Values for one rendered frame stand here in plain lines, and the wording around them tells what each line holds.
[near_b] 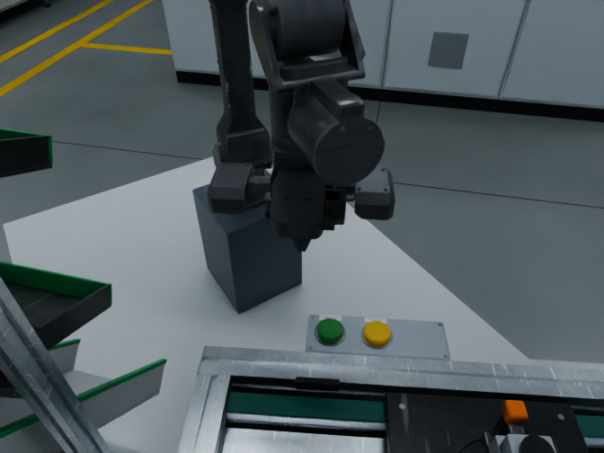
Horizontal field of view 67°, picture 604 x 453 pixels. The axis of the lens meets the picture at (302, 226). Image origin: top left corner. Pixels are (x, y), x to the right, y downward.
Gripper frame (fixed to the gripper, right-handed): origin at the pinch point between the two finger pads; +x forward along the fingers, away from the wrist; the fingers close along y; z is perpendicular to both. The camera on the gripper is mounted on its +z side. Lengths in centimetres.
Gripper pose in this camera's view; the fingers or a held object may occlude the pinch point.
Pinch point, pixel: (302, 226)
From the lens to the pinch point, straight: 51.1
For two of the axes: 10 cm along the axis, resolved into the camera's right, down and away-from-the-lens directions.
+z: -0.7, 6.5, -7.6
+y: 10.0, 0.4, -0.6
